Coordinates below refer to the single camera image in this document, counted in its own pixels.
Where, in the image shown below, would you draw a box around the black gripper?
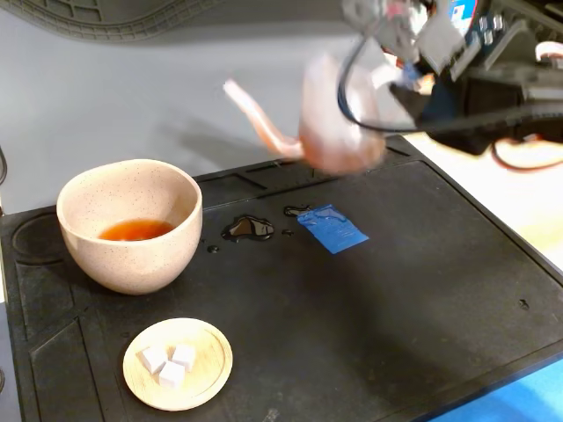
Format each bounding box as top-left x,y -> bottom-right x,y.
389,15 -> 537,155

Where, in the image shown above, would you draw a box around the translucent pink plastic kettle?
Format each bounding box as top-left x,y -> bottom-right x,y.
223,52 -> 406,175

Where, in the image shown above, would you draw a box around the brown tea liquid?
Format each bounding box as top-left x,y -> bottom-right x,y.
97,218 -> 176,243

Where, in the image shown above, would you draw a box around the speckled beige ceramic cup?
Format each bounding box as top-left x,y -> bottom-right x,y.
55,158 -> 204,295

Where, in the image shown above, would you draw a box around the blue tape patch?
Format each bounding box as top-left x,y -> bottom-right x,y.
296,203 -> 369,255

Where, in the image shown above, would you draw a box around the spilled tea puddle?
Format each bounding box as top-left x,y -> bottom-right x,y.
219,214 -> 276,243

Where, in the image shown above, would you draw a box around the black silicone work mat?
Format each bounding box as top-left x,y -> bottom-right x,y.
0,135 -> 563,422

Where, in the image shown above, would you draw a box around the grey silicone mat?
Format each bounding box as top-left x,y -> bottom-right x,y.
0,0 -> 438,216

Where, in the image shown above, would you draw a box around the blue surface sheet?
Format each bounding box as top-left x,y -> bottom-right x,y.
421,358 -> 563,422

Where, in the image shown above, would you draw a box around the round wooden coaster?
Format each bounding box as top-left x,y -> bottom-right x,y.
122,317 -> 234,412

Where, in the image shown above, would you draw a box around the small white cube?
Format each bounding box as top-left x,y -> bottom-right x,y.
171,343 -> 197,373
136,345 -> 168,375
157,360 -> 186,391

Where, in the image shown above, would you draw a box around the thick black camera cable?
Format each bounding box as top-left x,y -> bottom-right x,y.
337,37 -> 563,134

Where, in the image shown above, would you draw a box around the red white black servo wires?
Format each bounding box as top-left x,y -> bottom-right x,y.
490,41 -> 563,173

